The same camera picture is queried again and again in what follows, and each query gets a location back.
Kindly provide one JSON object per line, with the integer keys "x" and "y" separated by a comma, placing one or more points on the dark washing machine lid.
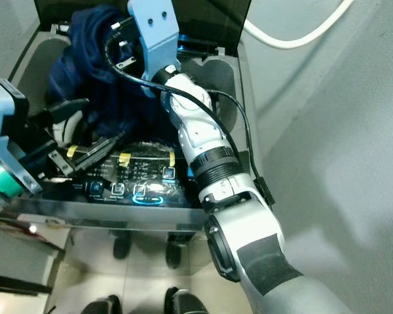
{"x": 216, "y": 16}

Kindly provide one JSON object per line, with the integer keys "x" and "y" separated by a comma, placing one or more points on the black robot right foot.
{"x": 187, "y": 302}

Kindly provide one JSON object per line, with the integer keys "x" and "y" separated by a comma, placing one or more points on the yellow sticker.
{"x": 173, "y": 159}
{"x": 125, "y": 157}

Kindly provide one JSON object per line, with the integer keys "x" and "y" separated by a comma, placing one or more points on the navy blue garment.
{"x": 98, "y": 72}

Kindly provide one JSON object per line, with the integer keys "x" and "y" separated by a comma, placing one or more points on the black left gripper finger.
{"x": 85, "y": 157}
{"x": 57, "y": 111}

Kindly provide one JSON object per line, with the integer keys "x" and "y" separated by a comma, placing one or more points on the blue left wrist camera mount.
{"x": 0, "y": 111}

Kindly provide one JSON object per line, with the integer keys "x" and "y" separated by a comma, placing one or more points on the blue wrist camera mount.
{"x": 154, "y": 33}
{"x": 0, "y": 111}

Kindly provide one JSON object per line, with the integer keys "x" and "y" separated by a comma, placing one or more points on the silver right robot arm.
{"x": 249, "y": 229}

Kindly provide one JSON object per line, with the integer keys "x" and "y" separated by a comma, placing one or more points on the top loading washing machine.
{"x": 131, "y": 190}

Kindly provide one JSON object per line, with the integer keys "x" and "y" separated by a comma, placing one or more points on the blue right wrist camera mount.
{"x": 154, "y": 33}

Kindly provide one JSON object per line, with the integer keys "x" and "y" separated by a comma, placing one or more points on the black robot foot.
{"x": 187, "y": 302}
{"x": 101, "y": 306}

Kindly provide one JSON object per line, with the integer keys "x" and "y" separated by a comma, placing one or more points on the black robot left foot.
{"x": 101, "y": 306}

